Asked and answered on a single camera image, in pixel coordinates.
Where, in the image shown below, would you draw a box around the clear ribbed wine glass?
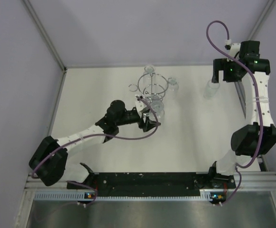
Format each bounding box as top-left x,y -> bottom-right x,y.
166,77 -> 179,99

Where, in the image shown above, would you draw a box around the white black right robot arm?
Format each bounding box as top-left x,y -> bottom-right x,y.
207,39 -> 276,188

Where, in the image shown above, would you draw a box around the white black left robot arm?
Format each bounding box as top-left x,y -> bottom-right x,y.
29,96 -> 161,188

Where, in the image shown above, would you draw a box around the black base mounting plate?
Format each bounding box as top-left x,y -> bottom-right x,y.
66,172 -> 237,198

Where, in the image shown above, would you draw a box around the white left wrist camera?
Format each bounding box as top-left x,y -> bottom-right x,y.
135,95 -> 149,113

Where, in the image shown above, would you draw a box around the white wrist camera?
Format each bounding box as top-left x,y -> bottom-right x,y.
135,95 -> 149,113
225,39 -> 241,58

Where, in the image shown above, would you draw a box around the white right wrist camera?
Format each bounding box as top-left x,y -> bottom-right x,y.
225,39 -> 241,58

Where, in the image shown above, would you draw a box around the grey slotted cable duct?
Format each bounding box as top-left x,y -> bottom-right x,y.
35,191 -> 225,201

